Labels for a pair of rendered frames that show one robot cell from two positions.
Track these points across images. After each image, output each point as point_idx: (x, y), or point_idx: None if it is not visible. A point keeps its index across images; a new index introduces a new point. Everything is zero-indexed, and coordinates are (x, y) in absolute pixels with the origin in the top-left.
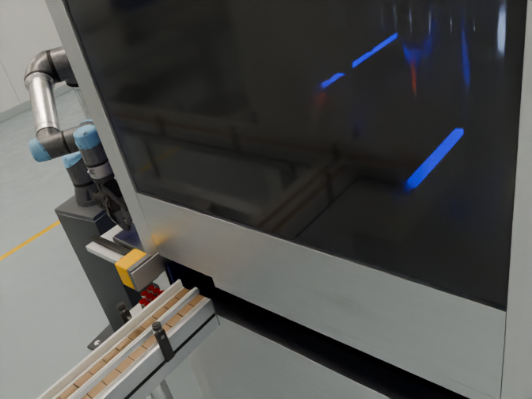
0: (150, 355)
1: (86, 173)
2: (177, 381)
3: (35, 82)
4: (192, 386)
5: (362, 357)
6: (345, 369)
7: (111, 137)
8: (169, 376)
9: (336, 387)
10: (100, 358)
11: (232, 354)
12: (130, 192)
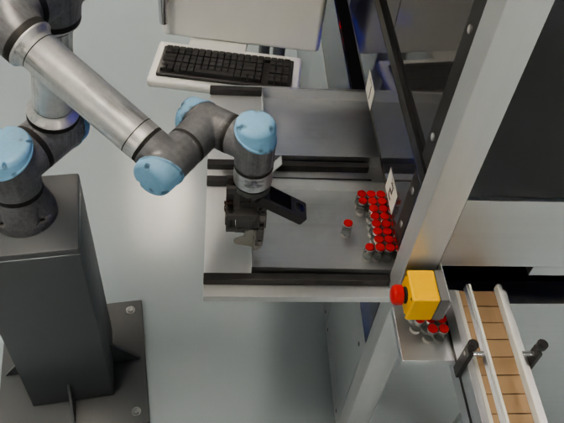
0: (533, 378)
1: (36, 180)
2: (186, 411)
3: (47, 45)
4: (212, 406)
5: None
6: None
7: (488, 139)
8: (169, 412)
9: None
10: (489, 413)
11: None
12: (454, 202)
